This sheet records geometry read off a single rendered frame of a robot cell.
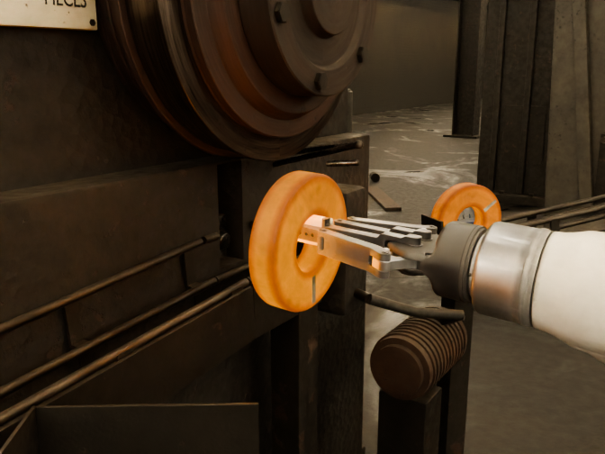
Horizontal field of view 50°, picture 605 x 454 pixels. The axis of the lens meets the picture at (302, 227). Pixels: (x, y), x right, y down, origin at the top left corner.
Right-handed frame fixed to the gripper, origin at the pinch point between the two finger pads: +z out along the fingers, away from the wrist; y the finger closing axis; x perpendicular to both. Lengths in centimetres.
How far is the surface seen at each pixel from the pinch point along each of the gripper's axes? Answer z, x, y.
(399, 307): 7, -27, 46
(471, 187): 3, -7, 68
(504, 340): 17, -86, 174
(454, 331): 0, -34, 58
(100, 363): 16.9, -16.0, -14.7
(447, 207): 6, -11, 63
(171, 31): 18.5, 20.2, -1.0
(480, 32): 269, 45, 863
